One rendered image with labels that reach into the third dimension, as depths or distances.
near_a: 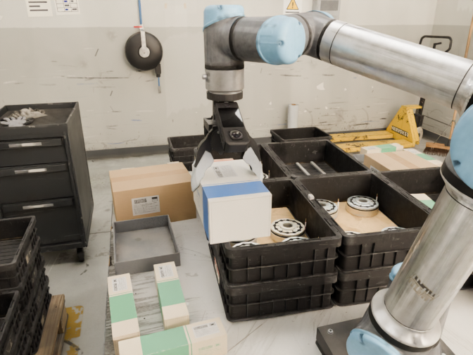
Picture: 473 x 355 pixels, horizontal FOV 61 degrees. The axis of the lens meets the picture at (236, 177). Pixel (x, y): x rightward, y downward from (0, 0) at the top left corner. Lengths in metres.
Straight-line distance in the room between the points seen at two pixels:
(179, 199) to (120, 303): 0.56
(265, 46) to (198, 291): 0.77
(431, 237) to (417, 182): 0.97
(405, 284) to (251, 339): 0.50
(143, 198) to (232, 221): 0.79
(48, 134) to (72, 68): 2.05
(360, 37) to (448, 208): 0.32
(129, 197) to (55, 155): 0.99
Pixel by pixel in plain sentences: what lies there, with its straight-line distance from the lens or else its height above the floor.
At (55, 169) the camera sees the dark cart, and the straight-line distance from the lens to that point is 2.43.
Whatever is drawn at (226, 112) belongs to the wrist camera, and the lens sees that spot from 0.76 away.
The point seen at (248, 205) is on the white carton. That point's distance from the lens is 0.74.
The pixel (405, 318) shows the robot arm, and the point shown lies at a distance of 0.71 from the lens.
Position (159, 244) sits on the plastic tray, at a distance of 1.44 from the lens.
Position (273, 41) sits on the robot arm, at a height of 1.41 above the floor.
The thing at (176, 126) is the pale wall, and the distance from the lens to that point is 4.47.
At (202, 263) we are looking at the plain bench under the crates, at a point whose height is 0.70.
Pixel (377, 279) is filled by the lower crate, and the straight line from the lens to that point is 1.18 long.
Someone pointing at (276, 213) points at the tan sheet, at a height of 0.83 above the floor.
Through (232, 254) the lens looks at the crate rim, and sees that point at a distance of 0.97.
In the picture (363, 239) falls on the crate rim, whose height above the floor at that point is 0.92.
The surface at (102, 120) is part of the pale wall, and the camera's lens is 4.43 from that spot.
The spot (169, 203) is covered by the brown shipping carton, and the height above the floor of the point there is 0.78.
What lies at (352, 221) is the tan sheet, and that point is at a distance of 1.34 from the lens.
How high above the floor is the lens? 1.45
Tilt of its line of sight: 22 degrees down
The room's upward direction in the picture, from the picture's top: straight up
